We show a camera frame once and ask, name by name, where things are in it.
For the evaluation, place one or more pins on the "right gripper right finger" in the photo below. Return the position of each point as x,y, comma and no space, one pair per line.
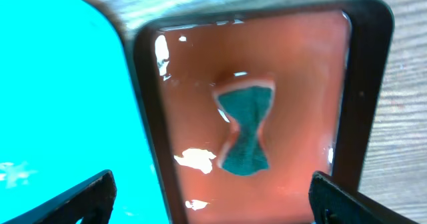
332,204

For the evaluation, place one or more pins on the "teal plastic tray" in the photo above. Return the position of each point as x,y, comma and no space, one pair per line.
68,111

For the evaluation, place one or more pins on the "black tray with red liquid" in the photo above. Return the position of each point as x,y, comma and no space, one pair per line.
327,61

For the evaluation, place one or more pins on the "green and orange sponge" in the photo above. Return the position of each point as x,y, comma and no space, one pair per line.
245,104

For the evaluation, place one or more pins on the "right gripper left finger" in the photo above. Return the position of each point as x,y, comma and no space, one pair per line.
89,202

